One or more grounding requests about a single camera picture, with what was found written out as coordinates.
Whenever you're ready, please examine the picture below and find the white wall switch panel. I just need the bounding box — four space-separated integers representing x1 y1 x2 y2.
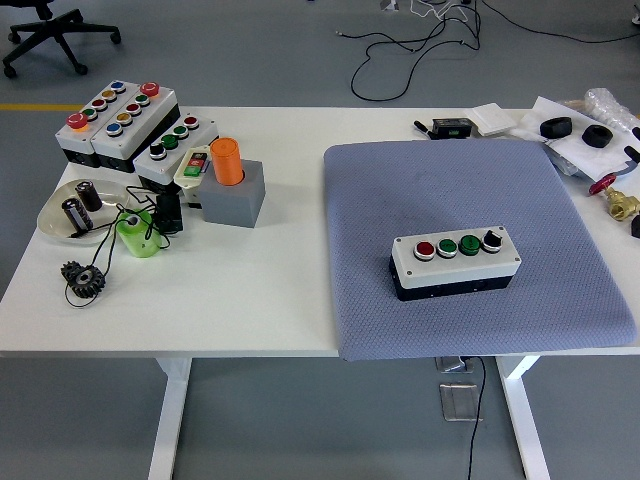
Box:
469 102 519 137

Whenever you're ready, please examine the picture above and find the white table leg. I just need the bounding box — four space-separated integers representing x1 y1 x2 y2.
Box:
147 357 194 480
495 355 551 480

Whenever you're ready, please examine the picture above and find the black rubber ring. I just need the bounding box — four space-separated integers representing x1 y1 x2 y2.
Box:
539 116 575 140
582 124 614 149

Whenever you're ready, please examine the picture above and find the black device green label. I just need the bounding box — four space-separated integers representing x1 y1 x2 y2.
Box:
431 117 474 140

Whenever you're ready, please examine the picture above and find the long black floor cable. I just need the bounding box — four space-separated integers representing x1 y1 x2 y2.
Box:
479 0 640 44

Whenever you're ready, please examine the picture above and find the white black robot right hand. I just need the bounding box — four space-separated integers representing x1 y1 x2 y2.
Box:
623 126 640 237

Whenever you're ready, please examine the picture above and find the cream red-green switch box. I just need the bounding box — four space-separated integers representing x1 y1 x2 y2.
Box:
173 145 214 204

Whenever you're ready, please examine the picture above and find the white button box black knob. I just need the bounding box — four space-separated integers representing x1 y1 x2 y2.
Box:
133 113 220 194

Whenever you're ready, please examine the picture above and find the orange cylinder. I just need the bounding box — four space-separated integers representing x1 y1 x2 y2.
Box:
208 137 245 187

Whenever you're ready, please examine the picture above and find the bubble wrap bag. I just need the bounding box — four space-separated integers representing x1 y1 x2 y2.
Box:
583 87 640 136

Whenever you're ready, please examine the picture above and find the white foam sheet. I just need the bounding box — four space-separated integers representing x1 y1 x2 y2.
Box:
509 95 640 184

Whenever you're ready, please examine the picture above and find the black office chair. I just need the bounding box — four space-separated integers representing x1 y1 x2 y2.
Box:
0 0 123 80

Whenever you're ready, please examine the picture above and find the grey-blue textured mat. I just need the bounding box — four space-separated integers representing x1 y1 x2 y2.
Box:
322 138 637 362

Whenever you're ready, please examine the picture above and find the black striped capacitor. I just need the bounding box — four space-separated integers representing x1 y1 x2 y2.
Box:
60 198 94 232

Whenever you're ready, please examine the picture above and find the five-button box with mushroom button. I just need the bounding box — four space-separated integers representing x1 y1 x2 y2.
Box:
53 79 132 169
89 81 181 175

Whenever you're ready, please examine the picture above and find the clear shallow dish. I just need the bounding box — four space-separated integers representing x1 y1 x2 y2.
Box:
37 178 132 246

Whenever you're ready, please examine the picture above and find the black power adapter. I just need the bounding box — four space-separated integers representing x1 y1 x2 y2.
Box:
155 192 185 235

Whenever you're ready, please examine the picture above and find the brown-black capacitor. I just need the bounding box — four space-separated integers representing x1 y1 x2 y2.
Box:
74 180 104 213

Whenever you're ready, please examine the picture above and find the white four-control button box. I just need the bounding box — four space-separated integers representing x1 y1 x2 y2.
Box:
389 225 522 302

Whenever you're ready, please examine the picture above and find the black metal gear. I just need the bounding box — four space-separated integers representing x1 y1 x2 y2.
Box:
60 260 107 300

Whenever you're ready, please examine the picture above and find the brass valve red handle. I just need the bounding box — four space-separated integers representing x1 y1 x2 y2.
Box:
588 172 640 221

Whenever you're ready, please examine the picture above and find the white floor cable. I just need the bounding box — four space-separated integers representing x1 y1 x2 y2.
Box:
409 0 469 21

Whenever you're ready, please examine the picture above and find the grey box under table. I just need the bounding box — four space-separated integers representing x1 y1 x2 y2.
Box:
434 355 476 374

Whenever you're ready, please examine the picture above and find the thin black cord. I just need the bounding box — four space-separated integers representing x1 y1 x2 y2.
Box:
63 184 174 309

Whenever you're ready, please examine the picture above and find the clear plastic packet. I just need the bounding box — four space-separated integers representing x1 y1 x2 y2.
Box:
547 143 589 180

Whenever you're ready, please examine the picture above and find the metal floor outlet plate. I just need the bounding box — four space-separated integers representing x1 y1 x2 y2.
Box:
438 382 485 423

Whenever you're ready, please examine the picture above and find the grey block with hole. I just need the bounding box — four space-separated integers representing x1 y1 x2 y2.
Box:
198 159 266 229

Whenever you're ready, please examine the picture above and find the green plastic cylinder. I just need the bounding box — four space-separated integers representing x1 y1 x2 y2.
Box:
115 209 164 260

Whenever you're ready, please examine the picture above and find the black floor cable looped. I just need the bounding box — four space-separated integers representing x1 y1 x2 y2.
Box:
334 0 484 101

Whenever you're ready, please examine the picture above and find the black cable under table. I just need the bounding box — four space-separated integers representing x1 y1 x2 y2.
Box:
462 355 487 480

